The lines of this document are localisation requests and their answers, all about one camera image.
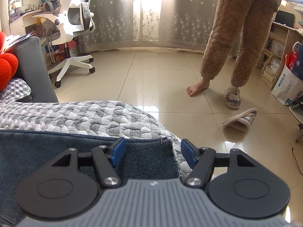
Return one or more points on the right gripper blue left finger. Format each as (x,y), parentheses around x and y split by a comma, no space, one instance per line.
(106,159)

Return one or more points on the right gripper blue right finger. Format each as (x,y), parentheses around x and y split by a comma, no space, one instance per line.
(201,161)

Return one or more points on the dark blue denim jeans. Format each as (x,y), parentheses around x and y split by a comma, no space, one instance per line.
(23,152)

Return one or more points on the grey checked quilted bedspread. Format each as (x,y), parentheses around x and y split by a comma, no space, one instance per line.
(98,118)

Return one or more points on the grey plush slipper loose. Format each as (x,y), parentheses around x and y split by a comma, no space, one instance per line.
(243,121)

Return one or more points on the grey plush slipper worn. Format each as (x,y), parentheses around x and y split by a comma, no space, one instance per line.
(232,98)

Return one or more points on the white paper shopping bag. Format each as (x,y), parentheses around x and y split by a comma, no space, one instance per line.
(288,87)

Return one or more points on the grey sofa armrest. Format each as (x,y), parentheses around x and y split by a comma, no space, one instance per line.
(32,69)

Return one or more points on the red blue shopping bag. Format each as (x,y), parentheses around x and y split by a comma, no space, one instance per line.
(294,60)

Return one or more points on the red pumpkin plush cushion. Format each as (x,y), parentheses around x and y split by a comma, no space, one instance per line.
(8,65)

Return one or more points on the white office chair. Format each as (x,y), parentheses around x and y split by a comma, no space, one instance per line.
(73,18)

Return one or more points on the wooden desk with shelves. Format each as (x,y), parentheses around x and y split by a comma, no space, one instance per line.
(279,43)

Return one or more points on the person in brown pyjamas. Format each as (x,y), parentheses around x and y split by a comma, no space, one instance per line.
(248,19)

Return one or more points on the black laptop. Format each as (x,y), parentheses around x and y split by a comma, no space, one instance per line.
(284,18)

